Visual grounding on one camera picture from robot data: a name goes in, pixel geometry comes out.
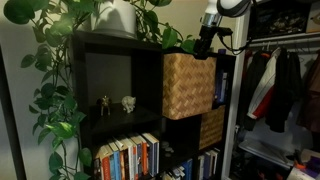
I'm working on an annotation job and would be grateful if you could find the white book maroon band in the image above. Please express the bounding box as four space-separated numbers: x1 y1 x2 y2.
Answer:
221 71 229 103

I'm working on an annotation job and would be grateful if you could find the white spine book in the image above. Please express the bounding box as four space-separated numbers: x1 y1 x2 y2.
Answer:
118 135 135 180

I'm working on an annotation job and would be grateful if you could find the gold animal figurine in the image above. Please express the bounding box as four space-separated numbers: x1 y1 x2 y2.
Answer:
97 95 112 117

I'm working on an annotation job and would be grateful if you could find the green pothos plant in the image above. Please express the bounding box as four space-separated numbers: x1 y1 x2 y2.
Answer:
3 0 199 180

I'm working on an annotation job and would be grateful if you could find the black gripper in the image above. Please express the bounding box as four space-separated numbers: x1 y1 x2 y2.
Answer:
193 25 221 60

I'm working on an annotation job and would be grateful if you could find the white elephant figurine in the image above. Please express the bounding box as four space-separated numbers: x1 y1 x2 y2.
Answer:
121 95 137 114

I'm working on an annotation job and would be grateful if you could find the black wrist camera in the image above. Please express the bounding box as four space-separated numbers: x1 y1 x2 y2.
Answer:
216 27 234 38

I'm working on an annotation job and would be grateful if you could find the navy hardcover book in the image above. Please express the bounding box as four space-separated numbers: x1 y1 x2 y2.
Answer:
142 132 160 178

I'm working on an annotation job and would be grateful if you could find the dark storage box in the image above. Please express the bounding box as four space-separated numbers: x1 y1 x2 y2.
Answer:
249 0 314 38

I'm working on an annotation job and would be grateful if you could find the blue paperback book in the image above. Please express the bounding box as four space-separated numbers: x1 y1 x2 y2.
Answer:
180 158 194 180

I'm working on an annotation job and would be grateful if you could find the blue spine book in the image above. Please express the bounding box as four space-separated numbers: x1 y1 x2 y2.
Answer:
107 141 121 180

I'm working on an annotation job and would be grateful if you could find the white red jacket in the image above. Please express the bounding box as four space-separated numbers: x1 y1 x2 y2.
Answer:
247 46 283 121

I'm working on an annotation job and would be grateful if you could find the closet hanging rod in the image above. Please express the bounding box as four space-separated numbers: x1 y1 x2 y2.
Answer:
248 39 320 51

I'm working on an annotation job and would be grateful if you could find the black cube shelf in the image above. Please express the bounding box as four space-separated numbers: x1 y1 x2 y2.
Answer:
71 30 237 180

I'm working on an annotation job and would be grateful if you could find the red spine book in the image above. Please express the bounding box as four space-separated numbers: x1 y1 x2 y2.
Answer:
97 144 113 180

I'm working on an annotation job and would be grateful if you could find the white closet board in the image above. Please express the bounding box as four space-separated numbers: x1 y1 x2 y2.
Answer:
238 139 296 170

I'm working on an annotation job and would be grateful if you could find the dark vertical post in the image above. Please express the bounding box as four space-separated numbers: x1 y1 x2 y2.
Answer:
0 43 28 180

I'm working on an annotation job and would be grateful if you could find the orange closet item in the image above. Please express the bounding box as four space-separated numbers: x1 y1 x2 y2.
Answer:
293 159 307 170

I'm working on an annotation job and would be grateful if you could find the dark hanging garment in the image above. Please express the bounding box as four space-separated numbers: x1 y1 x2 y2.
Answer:
238 49 268 132

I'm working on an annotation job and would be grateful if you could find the white door frame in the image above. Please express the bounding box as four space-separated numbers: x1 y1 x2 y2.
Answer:
220 6 252 180

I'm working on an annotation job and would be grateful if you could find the row of books lower-right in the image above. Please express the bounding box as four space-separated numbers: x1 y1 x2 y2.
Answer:
198 148 222 180

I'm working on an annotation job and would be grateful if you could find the blue circuits book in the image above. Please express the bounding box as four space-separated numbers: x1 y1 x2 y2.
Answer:
216 69 224 103

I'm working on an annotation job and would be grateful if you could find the purple closet item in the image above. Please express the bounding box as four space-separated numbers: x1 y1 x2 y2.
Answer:
304 155 320 174

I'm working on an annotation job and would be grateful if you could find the orange spine book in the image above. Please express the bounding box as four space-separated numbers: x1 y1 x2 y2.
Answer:
136 133 149 177

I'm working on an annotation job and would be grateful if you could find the white plant pot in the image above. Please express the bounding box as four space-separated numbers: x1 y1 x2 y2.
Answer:
90 0 138 39

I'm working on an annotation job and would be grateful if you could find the brown coat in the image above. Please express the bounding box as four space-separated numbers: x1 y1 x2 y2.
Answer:
296 49 320 134

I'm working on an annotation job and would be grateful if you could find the black jacket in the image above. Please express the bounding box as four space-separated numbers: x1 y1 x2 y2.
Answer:
265 46 303 134

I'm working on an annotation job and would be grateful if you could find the woven bamboo basket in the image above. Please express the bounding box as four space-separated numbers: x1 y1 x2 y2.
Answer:
162 52 218 121
199 105 227 150

